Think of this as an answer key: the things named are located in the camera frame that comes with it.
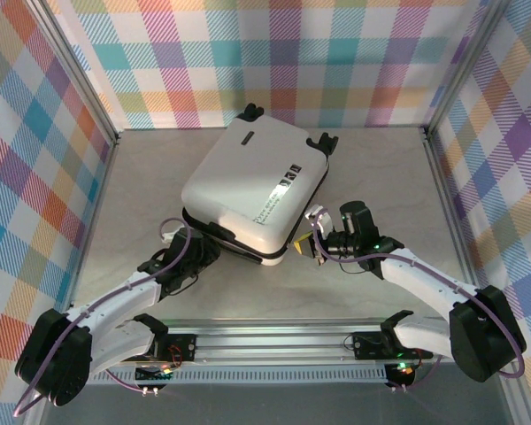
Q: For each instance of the white hard-shell suitcase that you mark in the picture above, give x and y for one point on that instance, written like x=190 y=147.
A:
x=248 y=186

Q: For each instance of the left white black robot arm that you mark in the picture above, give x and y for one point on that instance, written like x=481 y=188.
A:
x=110 y=301

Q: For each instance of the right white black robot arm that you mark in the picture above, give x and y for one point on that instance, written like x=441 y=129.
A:
x=429 y=279

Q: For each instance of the black controller board with LEDs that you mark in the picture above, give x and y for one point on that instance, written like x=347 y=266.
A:
x=152 y=373
x=402 y=374

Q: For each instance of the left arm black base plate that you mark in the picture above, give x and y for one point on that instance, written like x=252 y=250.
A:
x=183 y=347

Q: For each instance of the aluminium side rail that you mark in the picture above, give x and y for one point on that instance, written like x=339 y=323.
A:
x=453 y=221
x=90 y=226

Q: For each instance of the aluminium mounting rail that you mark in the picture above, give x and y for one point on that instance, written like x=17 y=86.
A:
x=270 y=343

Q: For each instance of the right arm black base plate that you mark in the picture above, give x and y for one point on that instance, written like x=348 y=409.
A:
x=367 y=345

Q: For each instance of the aluminium frame post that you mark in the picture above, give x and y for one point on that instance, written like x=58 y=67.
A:
x=464 y=66
x=71 y=66

